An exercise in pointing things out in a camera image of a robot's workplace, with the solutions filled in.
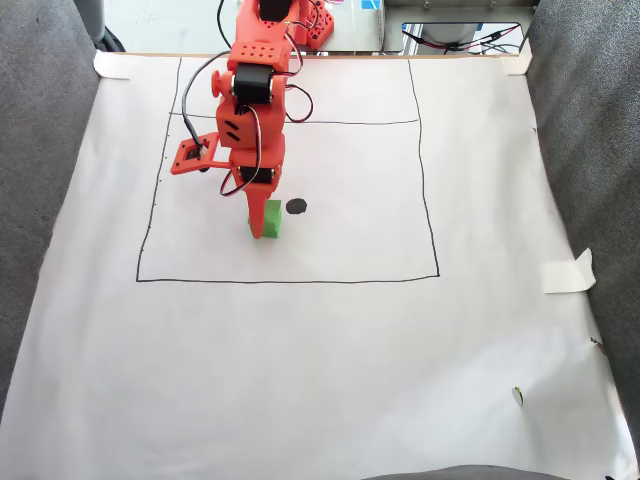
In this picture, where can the green block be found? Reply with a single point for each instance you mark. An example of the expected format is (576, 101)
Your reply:
(273, 219)

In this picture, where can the black dot mark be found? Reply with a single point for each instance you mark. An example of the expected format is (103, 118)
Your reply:
(296, 205)

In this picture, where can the white paper sheet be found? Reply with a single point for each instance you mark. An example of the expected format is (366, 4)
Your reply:
(320, 360)

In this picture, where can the blue tape piece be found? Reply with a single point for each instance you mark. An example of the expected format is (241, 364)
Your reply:
(372, 4)

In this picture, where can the grey cloth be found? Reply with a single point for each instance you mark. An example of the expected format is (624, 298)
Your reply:
(465, 474)
(40, 175)
(595, 165)

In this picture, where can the white cylinder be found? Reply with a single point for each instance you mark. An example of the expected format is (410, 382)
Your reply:
(446, 33)

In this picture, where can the folded white tape piece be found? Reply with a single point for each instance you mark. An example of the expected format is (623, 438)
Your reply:
(567, 276)

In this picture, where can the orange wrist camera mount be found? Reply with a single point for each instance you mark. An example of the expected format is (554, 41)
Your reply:
(192, 155)

